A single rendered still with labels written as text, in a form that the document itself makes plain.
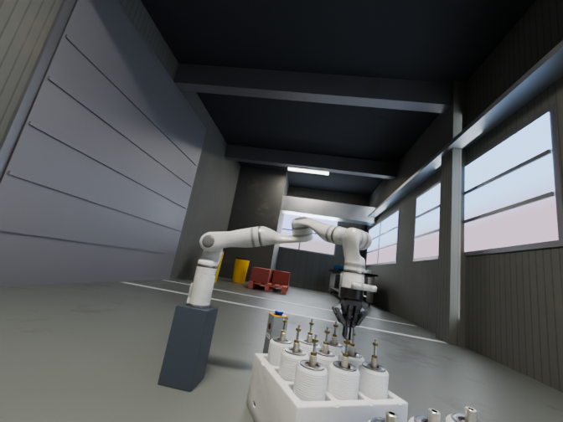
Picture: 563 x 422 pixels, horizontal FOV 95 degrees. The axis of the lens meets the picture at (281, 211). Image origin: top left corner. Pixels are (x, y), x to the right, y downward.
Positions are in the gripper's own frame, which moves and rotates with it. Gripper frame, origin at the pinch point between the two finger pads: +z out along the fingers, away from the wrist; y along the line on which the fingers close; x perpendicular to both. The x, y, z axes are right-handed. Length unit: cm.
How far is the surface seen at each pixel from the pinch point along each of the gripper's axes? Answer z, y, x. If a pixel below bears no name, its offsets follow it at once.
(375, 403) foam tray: 17.2, -7.1, 6.9
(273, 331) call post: 10.4, 11.7, -36.9
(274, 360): 16.0, 16.2, -19.8
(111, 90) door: -183, 175, -243
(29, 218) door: -24, 190, -213
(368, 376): 11.9, -7.8, 2.0
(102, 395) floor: 35, 70, -36
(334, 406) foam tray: 17.4, 7.6, 7.9
